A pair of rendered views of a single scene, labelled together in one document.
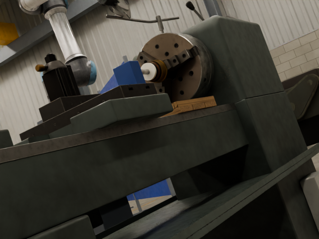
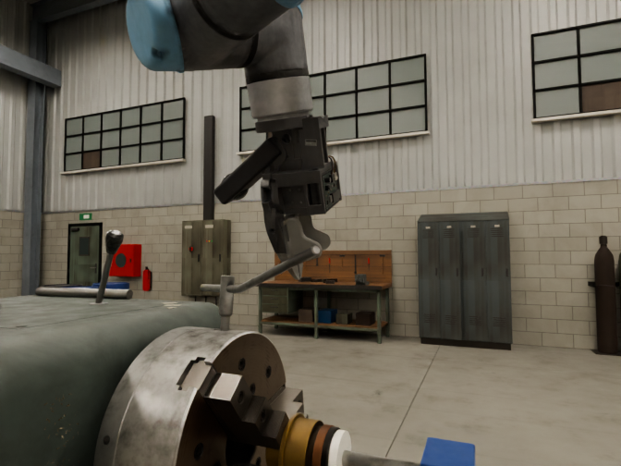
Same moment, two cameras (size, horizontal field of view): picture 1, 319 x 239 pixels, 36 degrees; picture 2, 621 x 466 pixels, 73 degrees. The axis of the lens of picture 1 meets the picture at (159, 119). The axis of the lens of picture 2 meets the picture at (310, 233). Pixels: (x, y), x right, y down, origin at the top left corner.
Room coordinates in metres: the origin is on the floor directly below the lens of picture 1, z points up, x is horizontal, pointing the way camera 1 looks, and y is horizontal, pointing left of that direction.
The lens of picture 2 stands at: (1.99, 0.55, 1.35)
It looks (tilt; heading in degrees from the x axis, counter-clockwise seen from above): 3 degrees up; 261
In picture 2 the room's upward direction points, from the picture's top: straight up
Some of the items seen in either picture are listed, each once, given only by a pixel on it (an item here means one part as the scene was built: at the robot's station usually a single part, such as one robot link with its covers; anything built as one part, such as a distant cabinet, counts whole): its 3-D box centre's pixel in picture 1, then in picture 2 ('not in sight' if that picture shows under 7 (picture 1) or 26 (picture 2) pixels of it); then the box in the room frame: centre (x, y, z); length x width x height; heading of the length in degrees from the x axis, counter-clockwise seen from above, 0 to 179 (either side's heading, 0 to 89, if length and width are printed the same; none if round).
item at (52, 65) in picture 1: (53, 68); not in sight; (1.54, 0.26, 1.13); 0.08 x 0.08 x 0.03
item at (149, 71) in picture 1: (140, 71); (382, 465); (1.82, 0.01, 1.08); 0.13 x 0.07 x 0.07; 149
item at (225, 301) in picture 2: (161, 28); (225, 312); (2.02, -0.14, 1.26); 0.02 x 0.02 x 0.12
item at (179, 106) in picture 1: (158, 120); not in sight; (1.82, 0.01, 0.88); 0.36 x 0.30 x 0.04; 59
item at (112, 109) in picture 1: (77, 135); not in sight; (1.47, 0.25, 0.89); 0.53 x 0.30 x 0.06; 59
